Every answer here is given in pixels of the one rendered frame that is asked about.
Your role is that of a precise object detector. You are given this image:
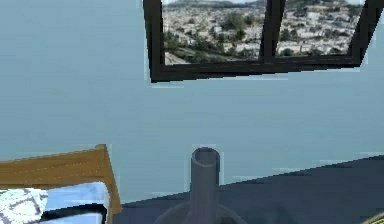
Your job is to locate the wooden bed with blue bedding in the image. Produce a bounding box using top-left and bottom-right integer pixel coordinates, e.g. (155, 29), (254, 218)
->
(0, 143), (123, 224)

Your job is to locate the black framed window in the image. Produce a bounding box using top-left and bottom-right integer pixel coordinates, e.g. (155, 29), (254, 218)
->
(142, 0), (384, 84)

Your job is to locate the white patterned pillow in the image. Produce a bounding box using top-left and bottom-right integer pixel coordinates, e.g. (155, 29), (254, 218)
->
(0, 187), (50, 224)

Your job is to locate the yellow striped object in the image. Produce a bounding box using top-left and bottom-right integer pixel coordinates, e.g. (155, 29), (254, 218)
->
(360, 211), (384, 224)

